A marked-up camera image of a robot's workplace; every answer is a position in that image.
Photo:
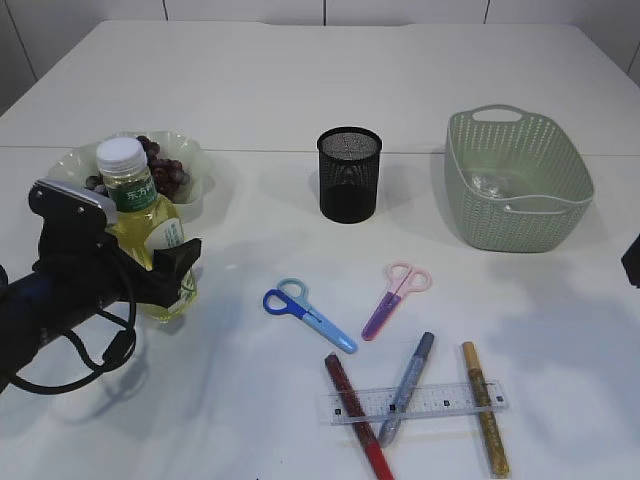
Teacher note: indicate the red glitter pen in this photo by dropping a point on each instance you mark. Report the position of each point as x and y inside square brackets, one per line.
[353, 408]

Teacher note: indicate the pink scissors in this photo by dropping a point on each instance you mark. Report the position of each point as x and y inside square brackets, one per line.
[403, 279]

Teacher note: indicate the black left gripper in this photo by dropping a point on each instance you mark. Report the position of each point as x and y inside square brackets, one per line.
[81, 268]

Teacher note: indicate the clear plastic sheet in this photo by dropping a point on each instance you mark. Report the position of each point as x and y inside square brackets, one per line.
[486, 184]

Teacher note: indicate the green woven plastic basket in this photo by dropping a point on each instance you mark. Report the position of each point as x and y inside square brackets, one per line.
[549, 185]

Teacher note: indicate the gold glitter pen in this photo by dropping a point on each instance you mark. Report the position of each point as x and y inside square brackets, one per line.
[493, 445]

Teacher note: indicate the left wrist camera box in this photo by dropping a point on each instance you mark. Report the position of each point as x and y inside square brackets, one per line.
[60, 201]

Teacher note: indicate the blue scissors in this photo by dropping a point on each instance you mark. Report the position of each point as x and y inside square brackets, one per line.
[290, 297]

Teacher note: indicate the yellow tea bottle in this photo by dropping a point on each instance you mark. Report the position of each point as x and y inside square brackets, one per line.
[147, 220]

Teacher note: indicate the pale green wavy plate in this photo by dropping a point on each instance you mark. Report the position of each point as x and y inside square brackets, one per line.
[79, 163]

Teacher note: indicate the silver glitter pen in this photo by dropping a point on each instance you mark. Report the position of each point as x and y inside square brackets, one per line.
[413, 371]

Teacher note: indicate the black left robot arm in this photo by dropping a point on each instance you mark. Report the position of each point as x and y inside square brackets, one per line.
[24, 332]

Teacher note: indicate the clear plastic ruler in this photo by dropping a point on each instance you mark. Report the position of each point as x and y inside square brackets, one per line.
[427, 401]

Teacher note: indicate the purple artificial grape bunch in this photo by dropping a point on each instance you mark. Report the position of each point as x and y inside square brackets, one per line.
[168, 175]

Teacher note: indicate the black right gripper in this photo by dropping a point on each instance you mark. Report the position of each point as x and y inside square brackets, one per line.
[631, 263]

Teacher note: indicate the black mesh pen holder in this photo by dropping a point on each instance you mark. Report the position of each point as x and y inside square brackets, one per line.
[349, 161]

